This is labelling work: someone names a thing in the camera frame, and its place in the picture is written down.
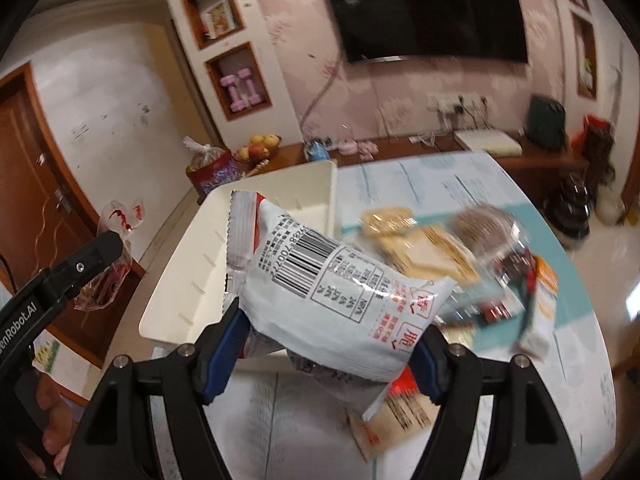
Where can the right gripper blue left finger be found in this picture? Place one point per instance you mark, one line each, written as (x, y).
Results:
(219, 346)

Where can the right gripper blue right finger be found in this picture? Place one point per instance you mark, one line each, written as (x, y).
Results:
(445, 372)

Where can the beige kraft snack pouch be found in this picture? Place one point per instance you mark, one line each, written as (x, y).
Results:
(404, 413)

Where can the white red snack bag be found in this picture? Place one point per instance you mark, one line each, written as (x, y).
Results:
(331, 303)

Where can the white orange oat bar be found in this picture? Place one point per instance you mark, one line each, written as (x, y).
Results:
(543, 288)

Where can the large rice cracker bag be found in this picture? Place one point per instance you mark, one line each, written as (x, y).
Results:
(430, 253)

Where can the dark red jujube packet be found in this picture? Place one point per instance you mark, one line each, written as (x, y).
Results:
(499, 295)

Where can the round brown cake pack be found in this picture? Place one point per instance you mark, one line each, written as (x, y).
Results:
(495, 237)

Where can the yellow rice cracker pack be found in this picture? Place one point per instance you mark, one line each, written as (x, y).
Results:
(386, 221)

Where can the person left hand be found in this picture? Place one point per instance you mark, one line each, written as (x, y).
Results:
(60, 429)

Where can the white plastic storage bin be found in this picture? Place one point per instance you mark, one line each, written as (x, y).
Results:
(190, 292)

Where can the brown wooden door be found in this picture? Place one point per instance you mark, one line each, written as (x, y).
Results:
(46, 216)

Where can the red gift box with bag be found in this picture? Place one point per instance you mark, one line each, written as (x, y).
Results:
(210, 167)

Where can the fruit bowl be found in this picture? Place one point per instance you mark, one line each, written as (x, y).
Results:
(258, 149)

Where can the dark ceramic jar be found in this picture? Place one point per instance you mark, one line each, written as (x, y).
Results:
(567, 211)

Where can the wooden tv cabinet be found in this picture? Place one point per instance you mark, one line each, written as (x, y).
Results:
(537, 172)

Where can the blue snow globe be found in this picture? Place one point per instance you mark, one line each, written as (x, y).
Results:
(315, 150)

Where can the white set-top box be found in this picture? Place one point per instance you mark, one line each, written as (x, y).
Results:
(494, 142)

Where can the dark green air fryer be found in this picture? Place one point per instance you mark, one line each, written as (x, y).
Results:
(545, 123)

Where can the pink dumbbell pair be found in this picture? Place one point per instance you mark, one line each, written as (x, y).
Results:
(241, 89)

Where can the framed picture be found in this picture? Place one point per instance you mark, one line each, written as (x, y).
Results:
(219, 19)

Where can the wall power outlet strip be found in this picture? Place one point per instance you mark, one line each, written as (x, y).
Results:
(449, 102)

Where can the black wall television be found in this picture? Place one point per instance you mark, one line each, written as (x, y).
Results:
(372, 30)

